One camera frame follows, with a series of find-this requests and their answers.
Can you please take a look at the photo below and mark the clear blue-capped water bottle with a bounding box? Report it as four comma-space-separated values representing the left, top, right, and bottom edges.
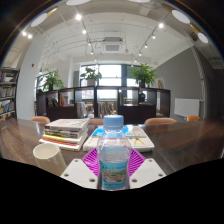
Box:
96, 114, 132, 191

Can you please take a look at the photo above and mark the dark open shelf unit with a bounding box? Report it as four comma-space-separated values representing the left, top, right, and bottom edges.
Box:
35, 85, 172, 125

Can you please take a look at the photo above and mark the group of orange chairs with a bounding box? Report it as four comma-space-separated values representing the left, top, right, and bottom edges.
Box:
30, 114, 202, 126

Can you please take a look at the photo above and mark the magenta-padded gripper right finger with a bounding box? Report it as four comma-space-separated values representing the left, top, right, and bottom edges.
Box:
128, 148, 167, 190

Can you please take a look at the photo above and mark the grey bookshelf with books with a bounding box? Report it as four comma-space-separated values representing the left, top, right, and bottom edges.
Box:
0, 67, 20, 122

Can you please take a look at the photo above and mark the cream paper cup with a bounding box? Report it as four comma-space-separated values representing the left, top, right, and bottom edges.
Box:
32, 142, 68, 177

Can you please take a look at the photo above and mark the white ceiling air conditioner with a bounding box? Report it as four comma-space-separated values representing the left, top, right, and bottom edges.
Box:
102, 36, 124, 53

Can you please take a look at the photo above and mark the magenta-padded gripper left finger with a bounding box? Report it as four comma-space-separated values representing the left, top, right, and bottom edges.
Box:
60, 148, 100, 190

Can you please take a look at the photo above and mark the group of ceiling lights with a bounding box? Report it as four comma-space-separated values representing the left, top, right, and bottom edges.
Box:
19, 0, 209, 58

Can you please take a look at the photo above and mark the stack of books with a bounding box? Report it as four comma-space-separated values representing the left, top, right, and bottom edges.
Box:
38, 117, 91, 153

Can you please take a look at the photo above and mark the row of potted plants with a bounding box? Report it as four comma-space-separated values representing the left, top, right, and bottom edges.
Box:
41, 63, 159, 91

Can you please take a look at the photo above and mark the white wall panel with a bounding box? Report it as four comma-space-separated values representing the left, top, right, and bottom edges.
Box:
174, 97, 201, 118

